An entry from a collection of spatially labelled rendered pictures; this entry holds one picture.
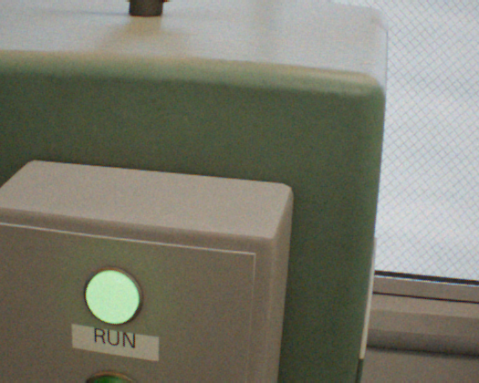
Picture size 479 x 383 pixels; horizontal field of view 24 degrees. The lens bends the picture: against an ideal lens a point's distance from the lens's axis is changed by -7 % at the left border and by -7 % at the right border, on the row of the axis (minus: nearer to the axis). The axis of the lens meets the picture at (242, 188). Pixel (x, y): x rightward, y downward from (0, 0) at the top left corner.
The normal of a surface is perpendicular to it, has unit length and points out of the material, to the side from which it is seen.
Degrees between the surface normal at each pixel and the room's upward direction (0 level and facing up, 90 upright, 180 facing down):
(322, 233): 90
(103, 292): 87
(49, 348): 90
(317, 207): 90
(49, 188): 0
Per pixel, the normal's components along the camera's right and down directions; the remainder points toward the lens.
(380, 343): -0.22, 0.26
